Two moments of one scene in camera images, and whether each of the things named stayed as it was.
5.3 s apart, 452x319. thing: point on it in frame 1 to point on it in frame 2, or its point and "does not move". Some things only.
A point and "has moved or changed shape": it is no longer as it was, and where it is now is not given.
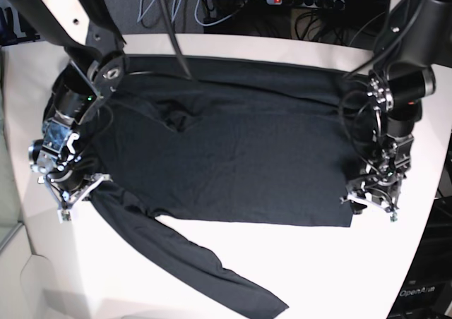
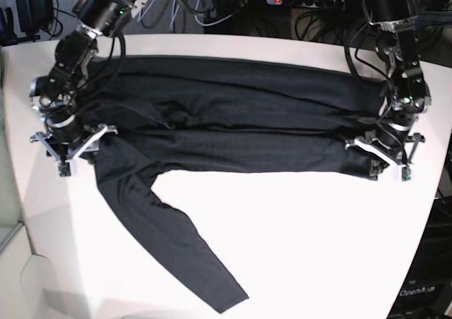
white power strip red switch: (300, 0) does not move
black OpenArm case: (426, 290) does not move
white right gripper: (363, 195) to (375, 166)
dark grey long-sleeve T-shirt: (222, 140) has moved or changed shape
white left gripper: (65, 205) to (67, 163)
